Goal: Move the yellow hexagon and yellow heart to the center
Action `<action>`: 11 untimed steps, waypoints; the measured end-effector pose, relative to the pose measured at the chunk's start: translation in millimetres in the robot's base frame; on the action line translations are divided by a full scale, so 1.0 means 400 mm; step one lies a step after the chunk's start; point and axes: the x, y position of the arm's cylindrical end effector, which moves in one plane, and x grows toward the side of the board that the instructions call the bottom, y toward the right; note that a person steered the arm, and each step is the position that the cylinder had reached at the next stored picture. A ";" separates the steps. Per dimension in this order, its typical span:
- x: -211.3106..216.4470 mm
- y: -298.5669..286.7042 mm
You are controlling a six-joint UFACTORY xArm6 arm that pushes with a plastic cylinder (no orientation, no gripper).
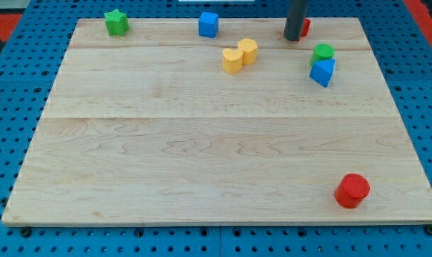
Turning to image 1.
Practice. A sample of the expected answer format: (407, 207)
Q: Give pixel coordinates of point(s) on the red cylinder block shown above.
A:
(352, 190)

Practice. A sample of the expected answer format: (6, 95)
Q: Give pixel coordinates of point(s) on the green star block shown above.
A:
(117, 23)

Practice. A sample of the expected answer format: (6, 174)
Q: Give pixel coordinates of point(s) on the wooden board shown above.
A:
(147, 129)

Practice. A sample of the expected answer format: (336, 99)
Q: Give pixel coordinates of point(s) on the yellow heart block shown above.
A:
(232, 60)

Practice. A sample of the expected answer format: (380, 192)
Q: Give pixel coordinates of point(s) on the yellow hexagon block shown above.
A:
(249, 48)

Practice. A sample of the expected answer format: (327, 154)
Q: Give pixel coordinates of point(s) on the blue cube block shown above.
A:
(208, 24)

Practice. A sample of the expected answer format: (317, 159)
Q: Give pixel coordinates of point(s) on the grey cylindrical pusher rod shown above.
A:
(295, 19)

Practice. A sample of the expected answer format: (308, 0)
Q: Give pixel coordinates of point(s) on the green cylinder block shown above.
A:
(322, 52)

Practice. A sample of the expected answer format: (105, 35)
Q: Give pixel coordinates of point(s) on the red block behind rod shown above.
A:
(305, 27)

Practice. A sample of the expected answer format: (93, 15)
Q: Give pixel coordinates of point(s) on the blue triangle block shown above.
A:
(322, 71)

